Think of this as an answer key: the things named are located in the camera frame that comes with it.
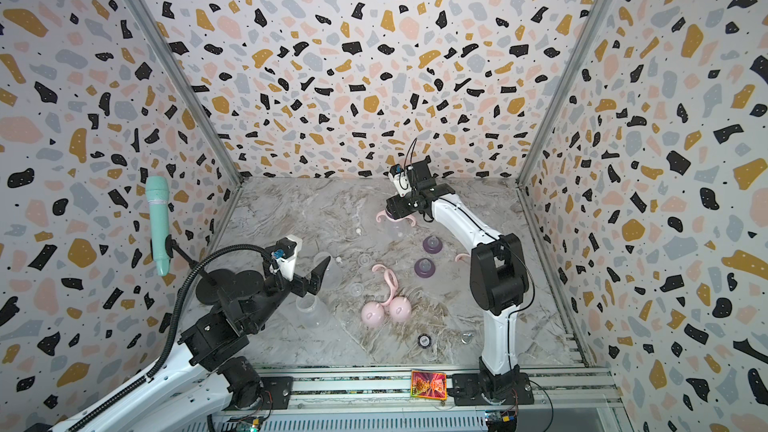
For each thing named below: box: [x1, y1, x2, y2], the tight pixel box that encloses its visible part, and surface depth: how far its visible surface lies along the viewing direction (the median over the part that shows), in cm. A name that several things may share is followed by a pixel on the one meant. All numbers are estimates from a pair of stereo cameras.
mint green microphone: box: [145, 175, 171, 276], surface depth 70 cm
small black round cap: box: [418, 333, 432, 349], surface depth 84 cm
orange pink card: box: [410, 370, 448, 401], surface depth 76 cm
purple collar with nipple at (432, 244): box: [422, 235, 443, 255], surface depth 103 cm
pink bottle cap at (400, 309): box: [389, 296, 412, 323], surface depth 86 cm
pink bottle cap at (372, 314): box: [361, 301, 385, 329], surface depth 85 cm
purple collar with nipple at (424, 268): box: [414, 258, 436, 279], surface depth 97 cm
